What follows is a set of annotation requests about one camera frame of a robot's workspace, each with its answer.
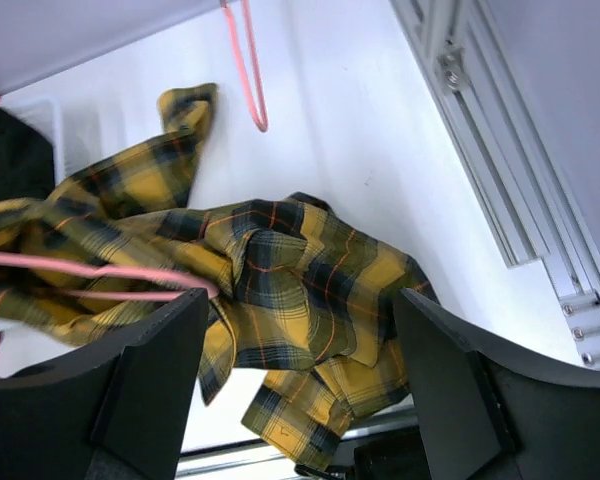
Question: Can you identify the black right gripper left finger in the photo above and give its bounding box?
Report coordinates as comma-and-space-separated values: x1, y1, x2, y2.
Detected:
0, 289, 208, 479

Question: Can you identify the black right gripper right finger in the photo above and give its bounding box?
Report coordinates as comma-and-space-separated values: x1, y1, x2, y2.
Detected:
394, 289, 600, 479

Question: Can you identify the pink wire hanger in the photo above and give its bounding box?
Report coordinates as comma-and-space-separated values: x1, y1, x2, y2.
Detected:
0, 249, 221, 303
218, 0, 270, 134

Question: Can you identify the yellow plaid shirt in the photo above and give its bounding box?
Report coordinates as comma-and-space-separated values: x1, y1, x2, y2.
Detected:
0, 83, 435, 470

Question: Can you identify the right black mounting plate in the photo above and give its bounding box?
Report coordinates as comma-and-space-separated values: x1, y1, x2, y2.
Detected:
294, 427, 431, 480

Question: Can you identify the white plastic basket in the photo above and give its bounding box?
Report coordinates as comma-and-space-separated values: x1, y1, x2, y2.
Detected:
0, 95, 128, 182

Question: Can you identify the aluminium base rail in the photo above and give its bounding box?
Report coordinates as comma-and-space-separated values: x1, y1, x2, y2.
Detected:
175, 398, 417, 479

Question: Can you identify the right frame post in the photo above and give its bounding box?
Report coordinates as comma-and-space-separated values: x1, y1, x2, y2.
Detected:
393, 1, 600, 371

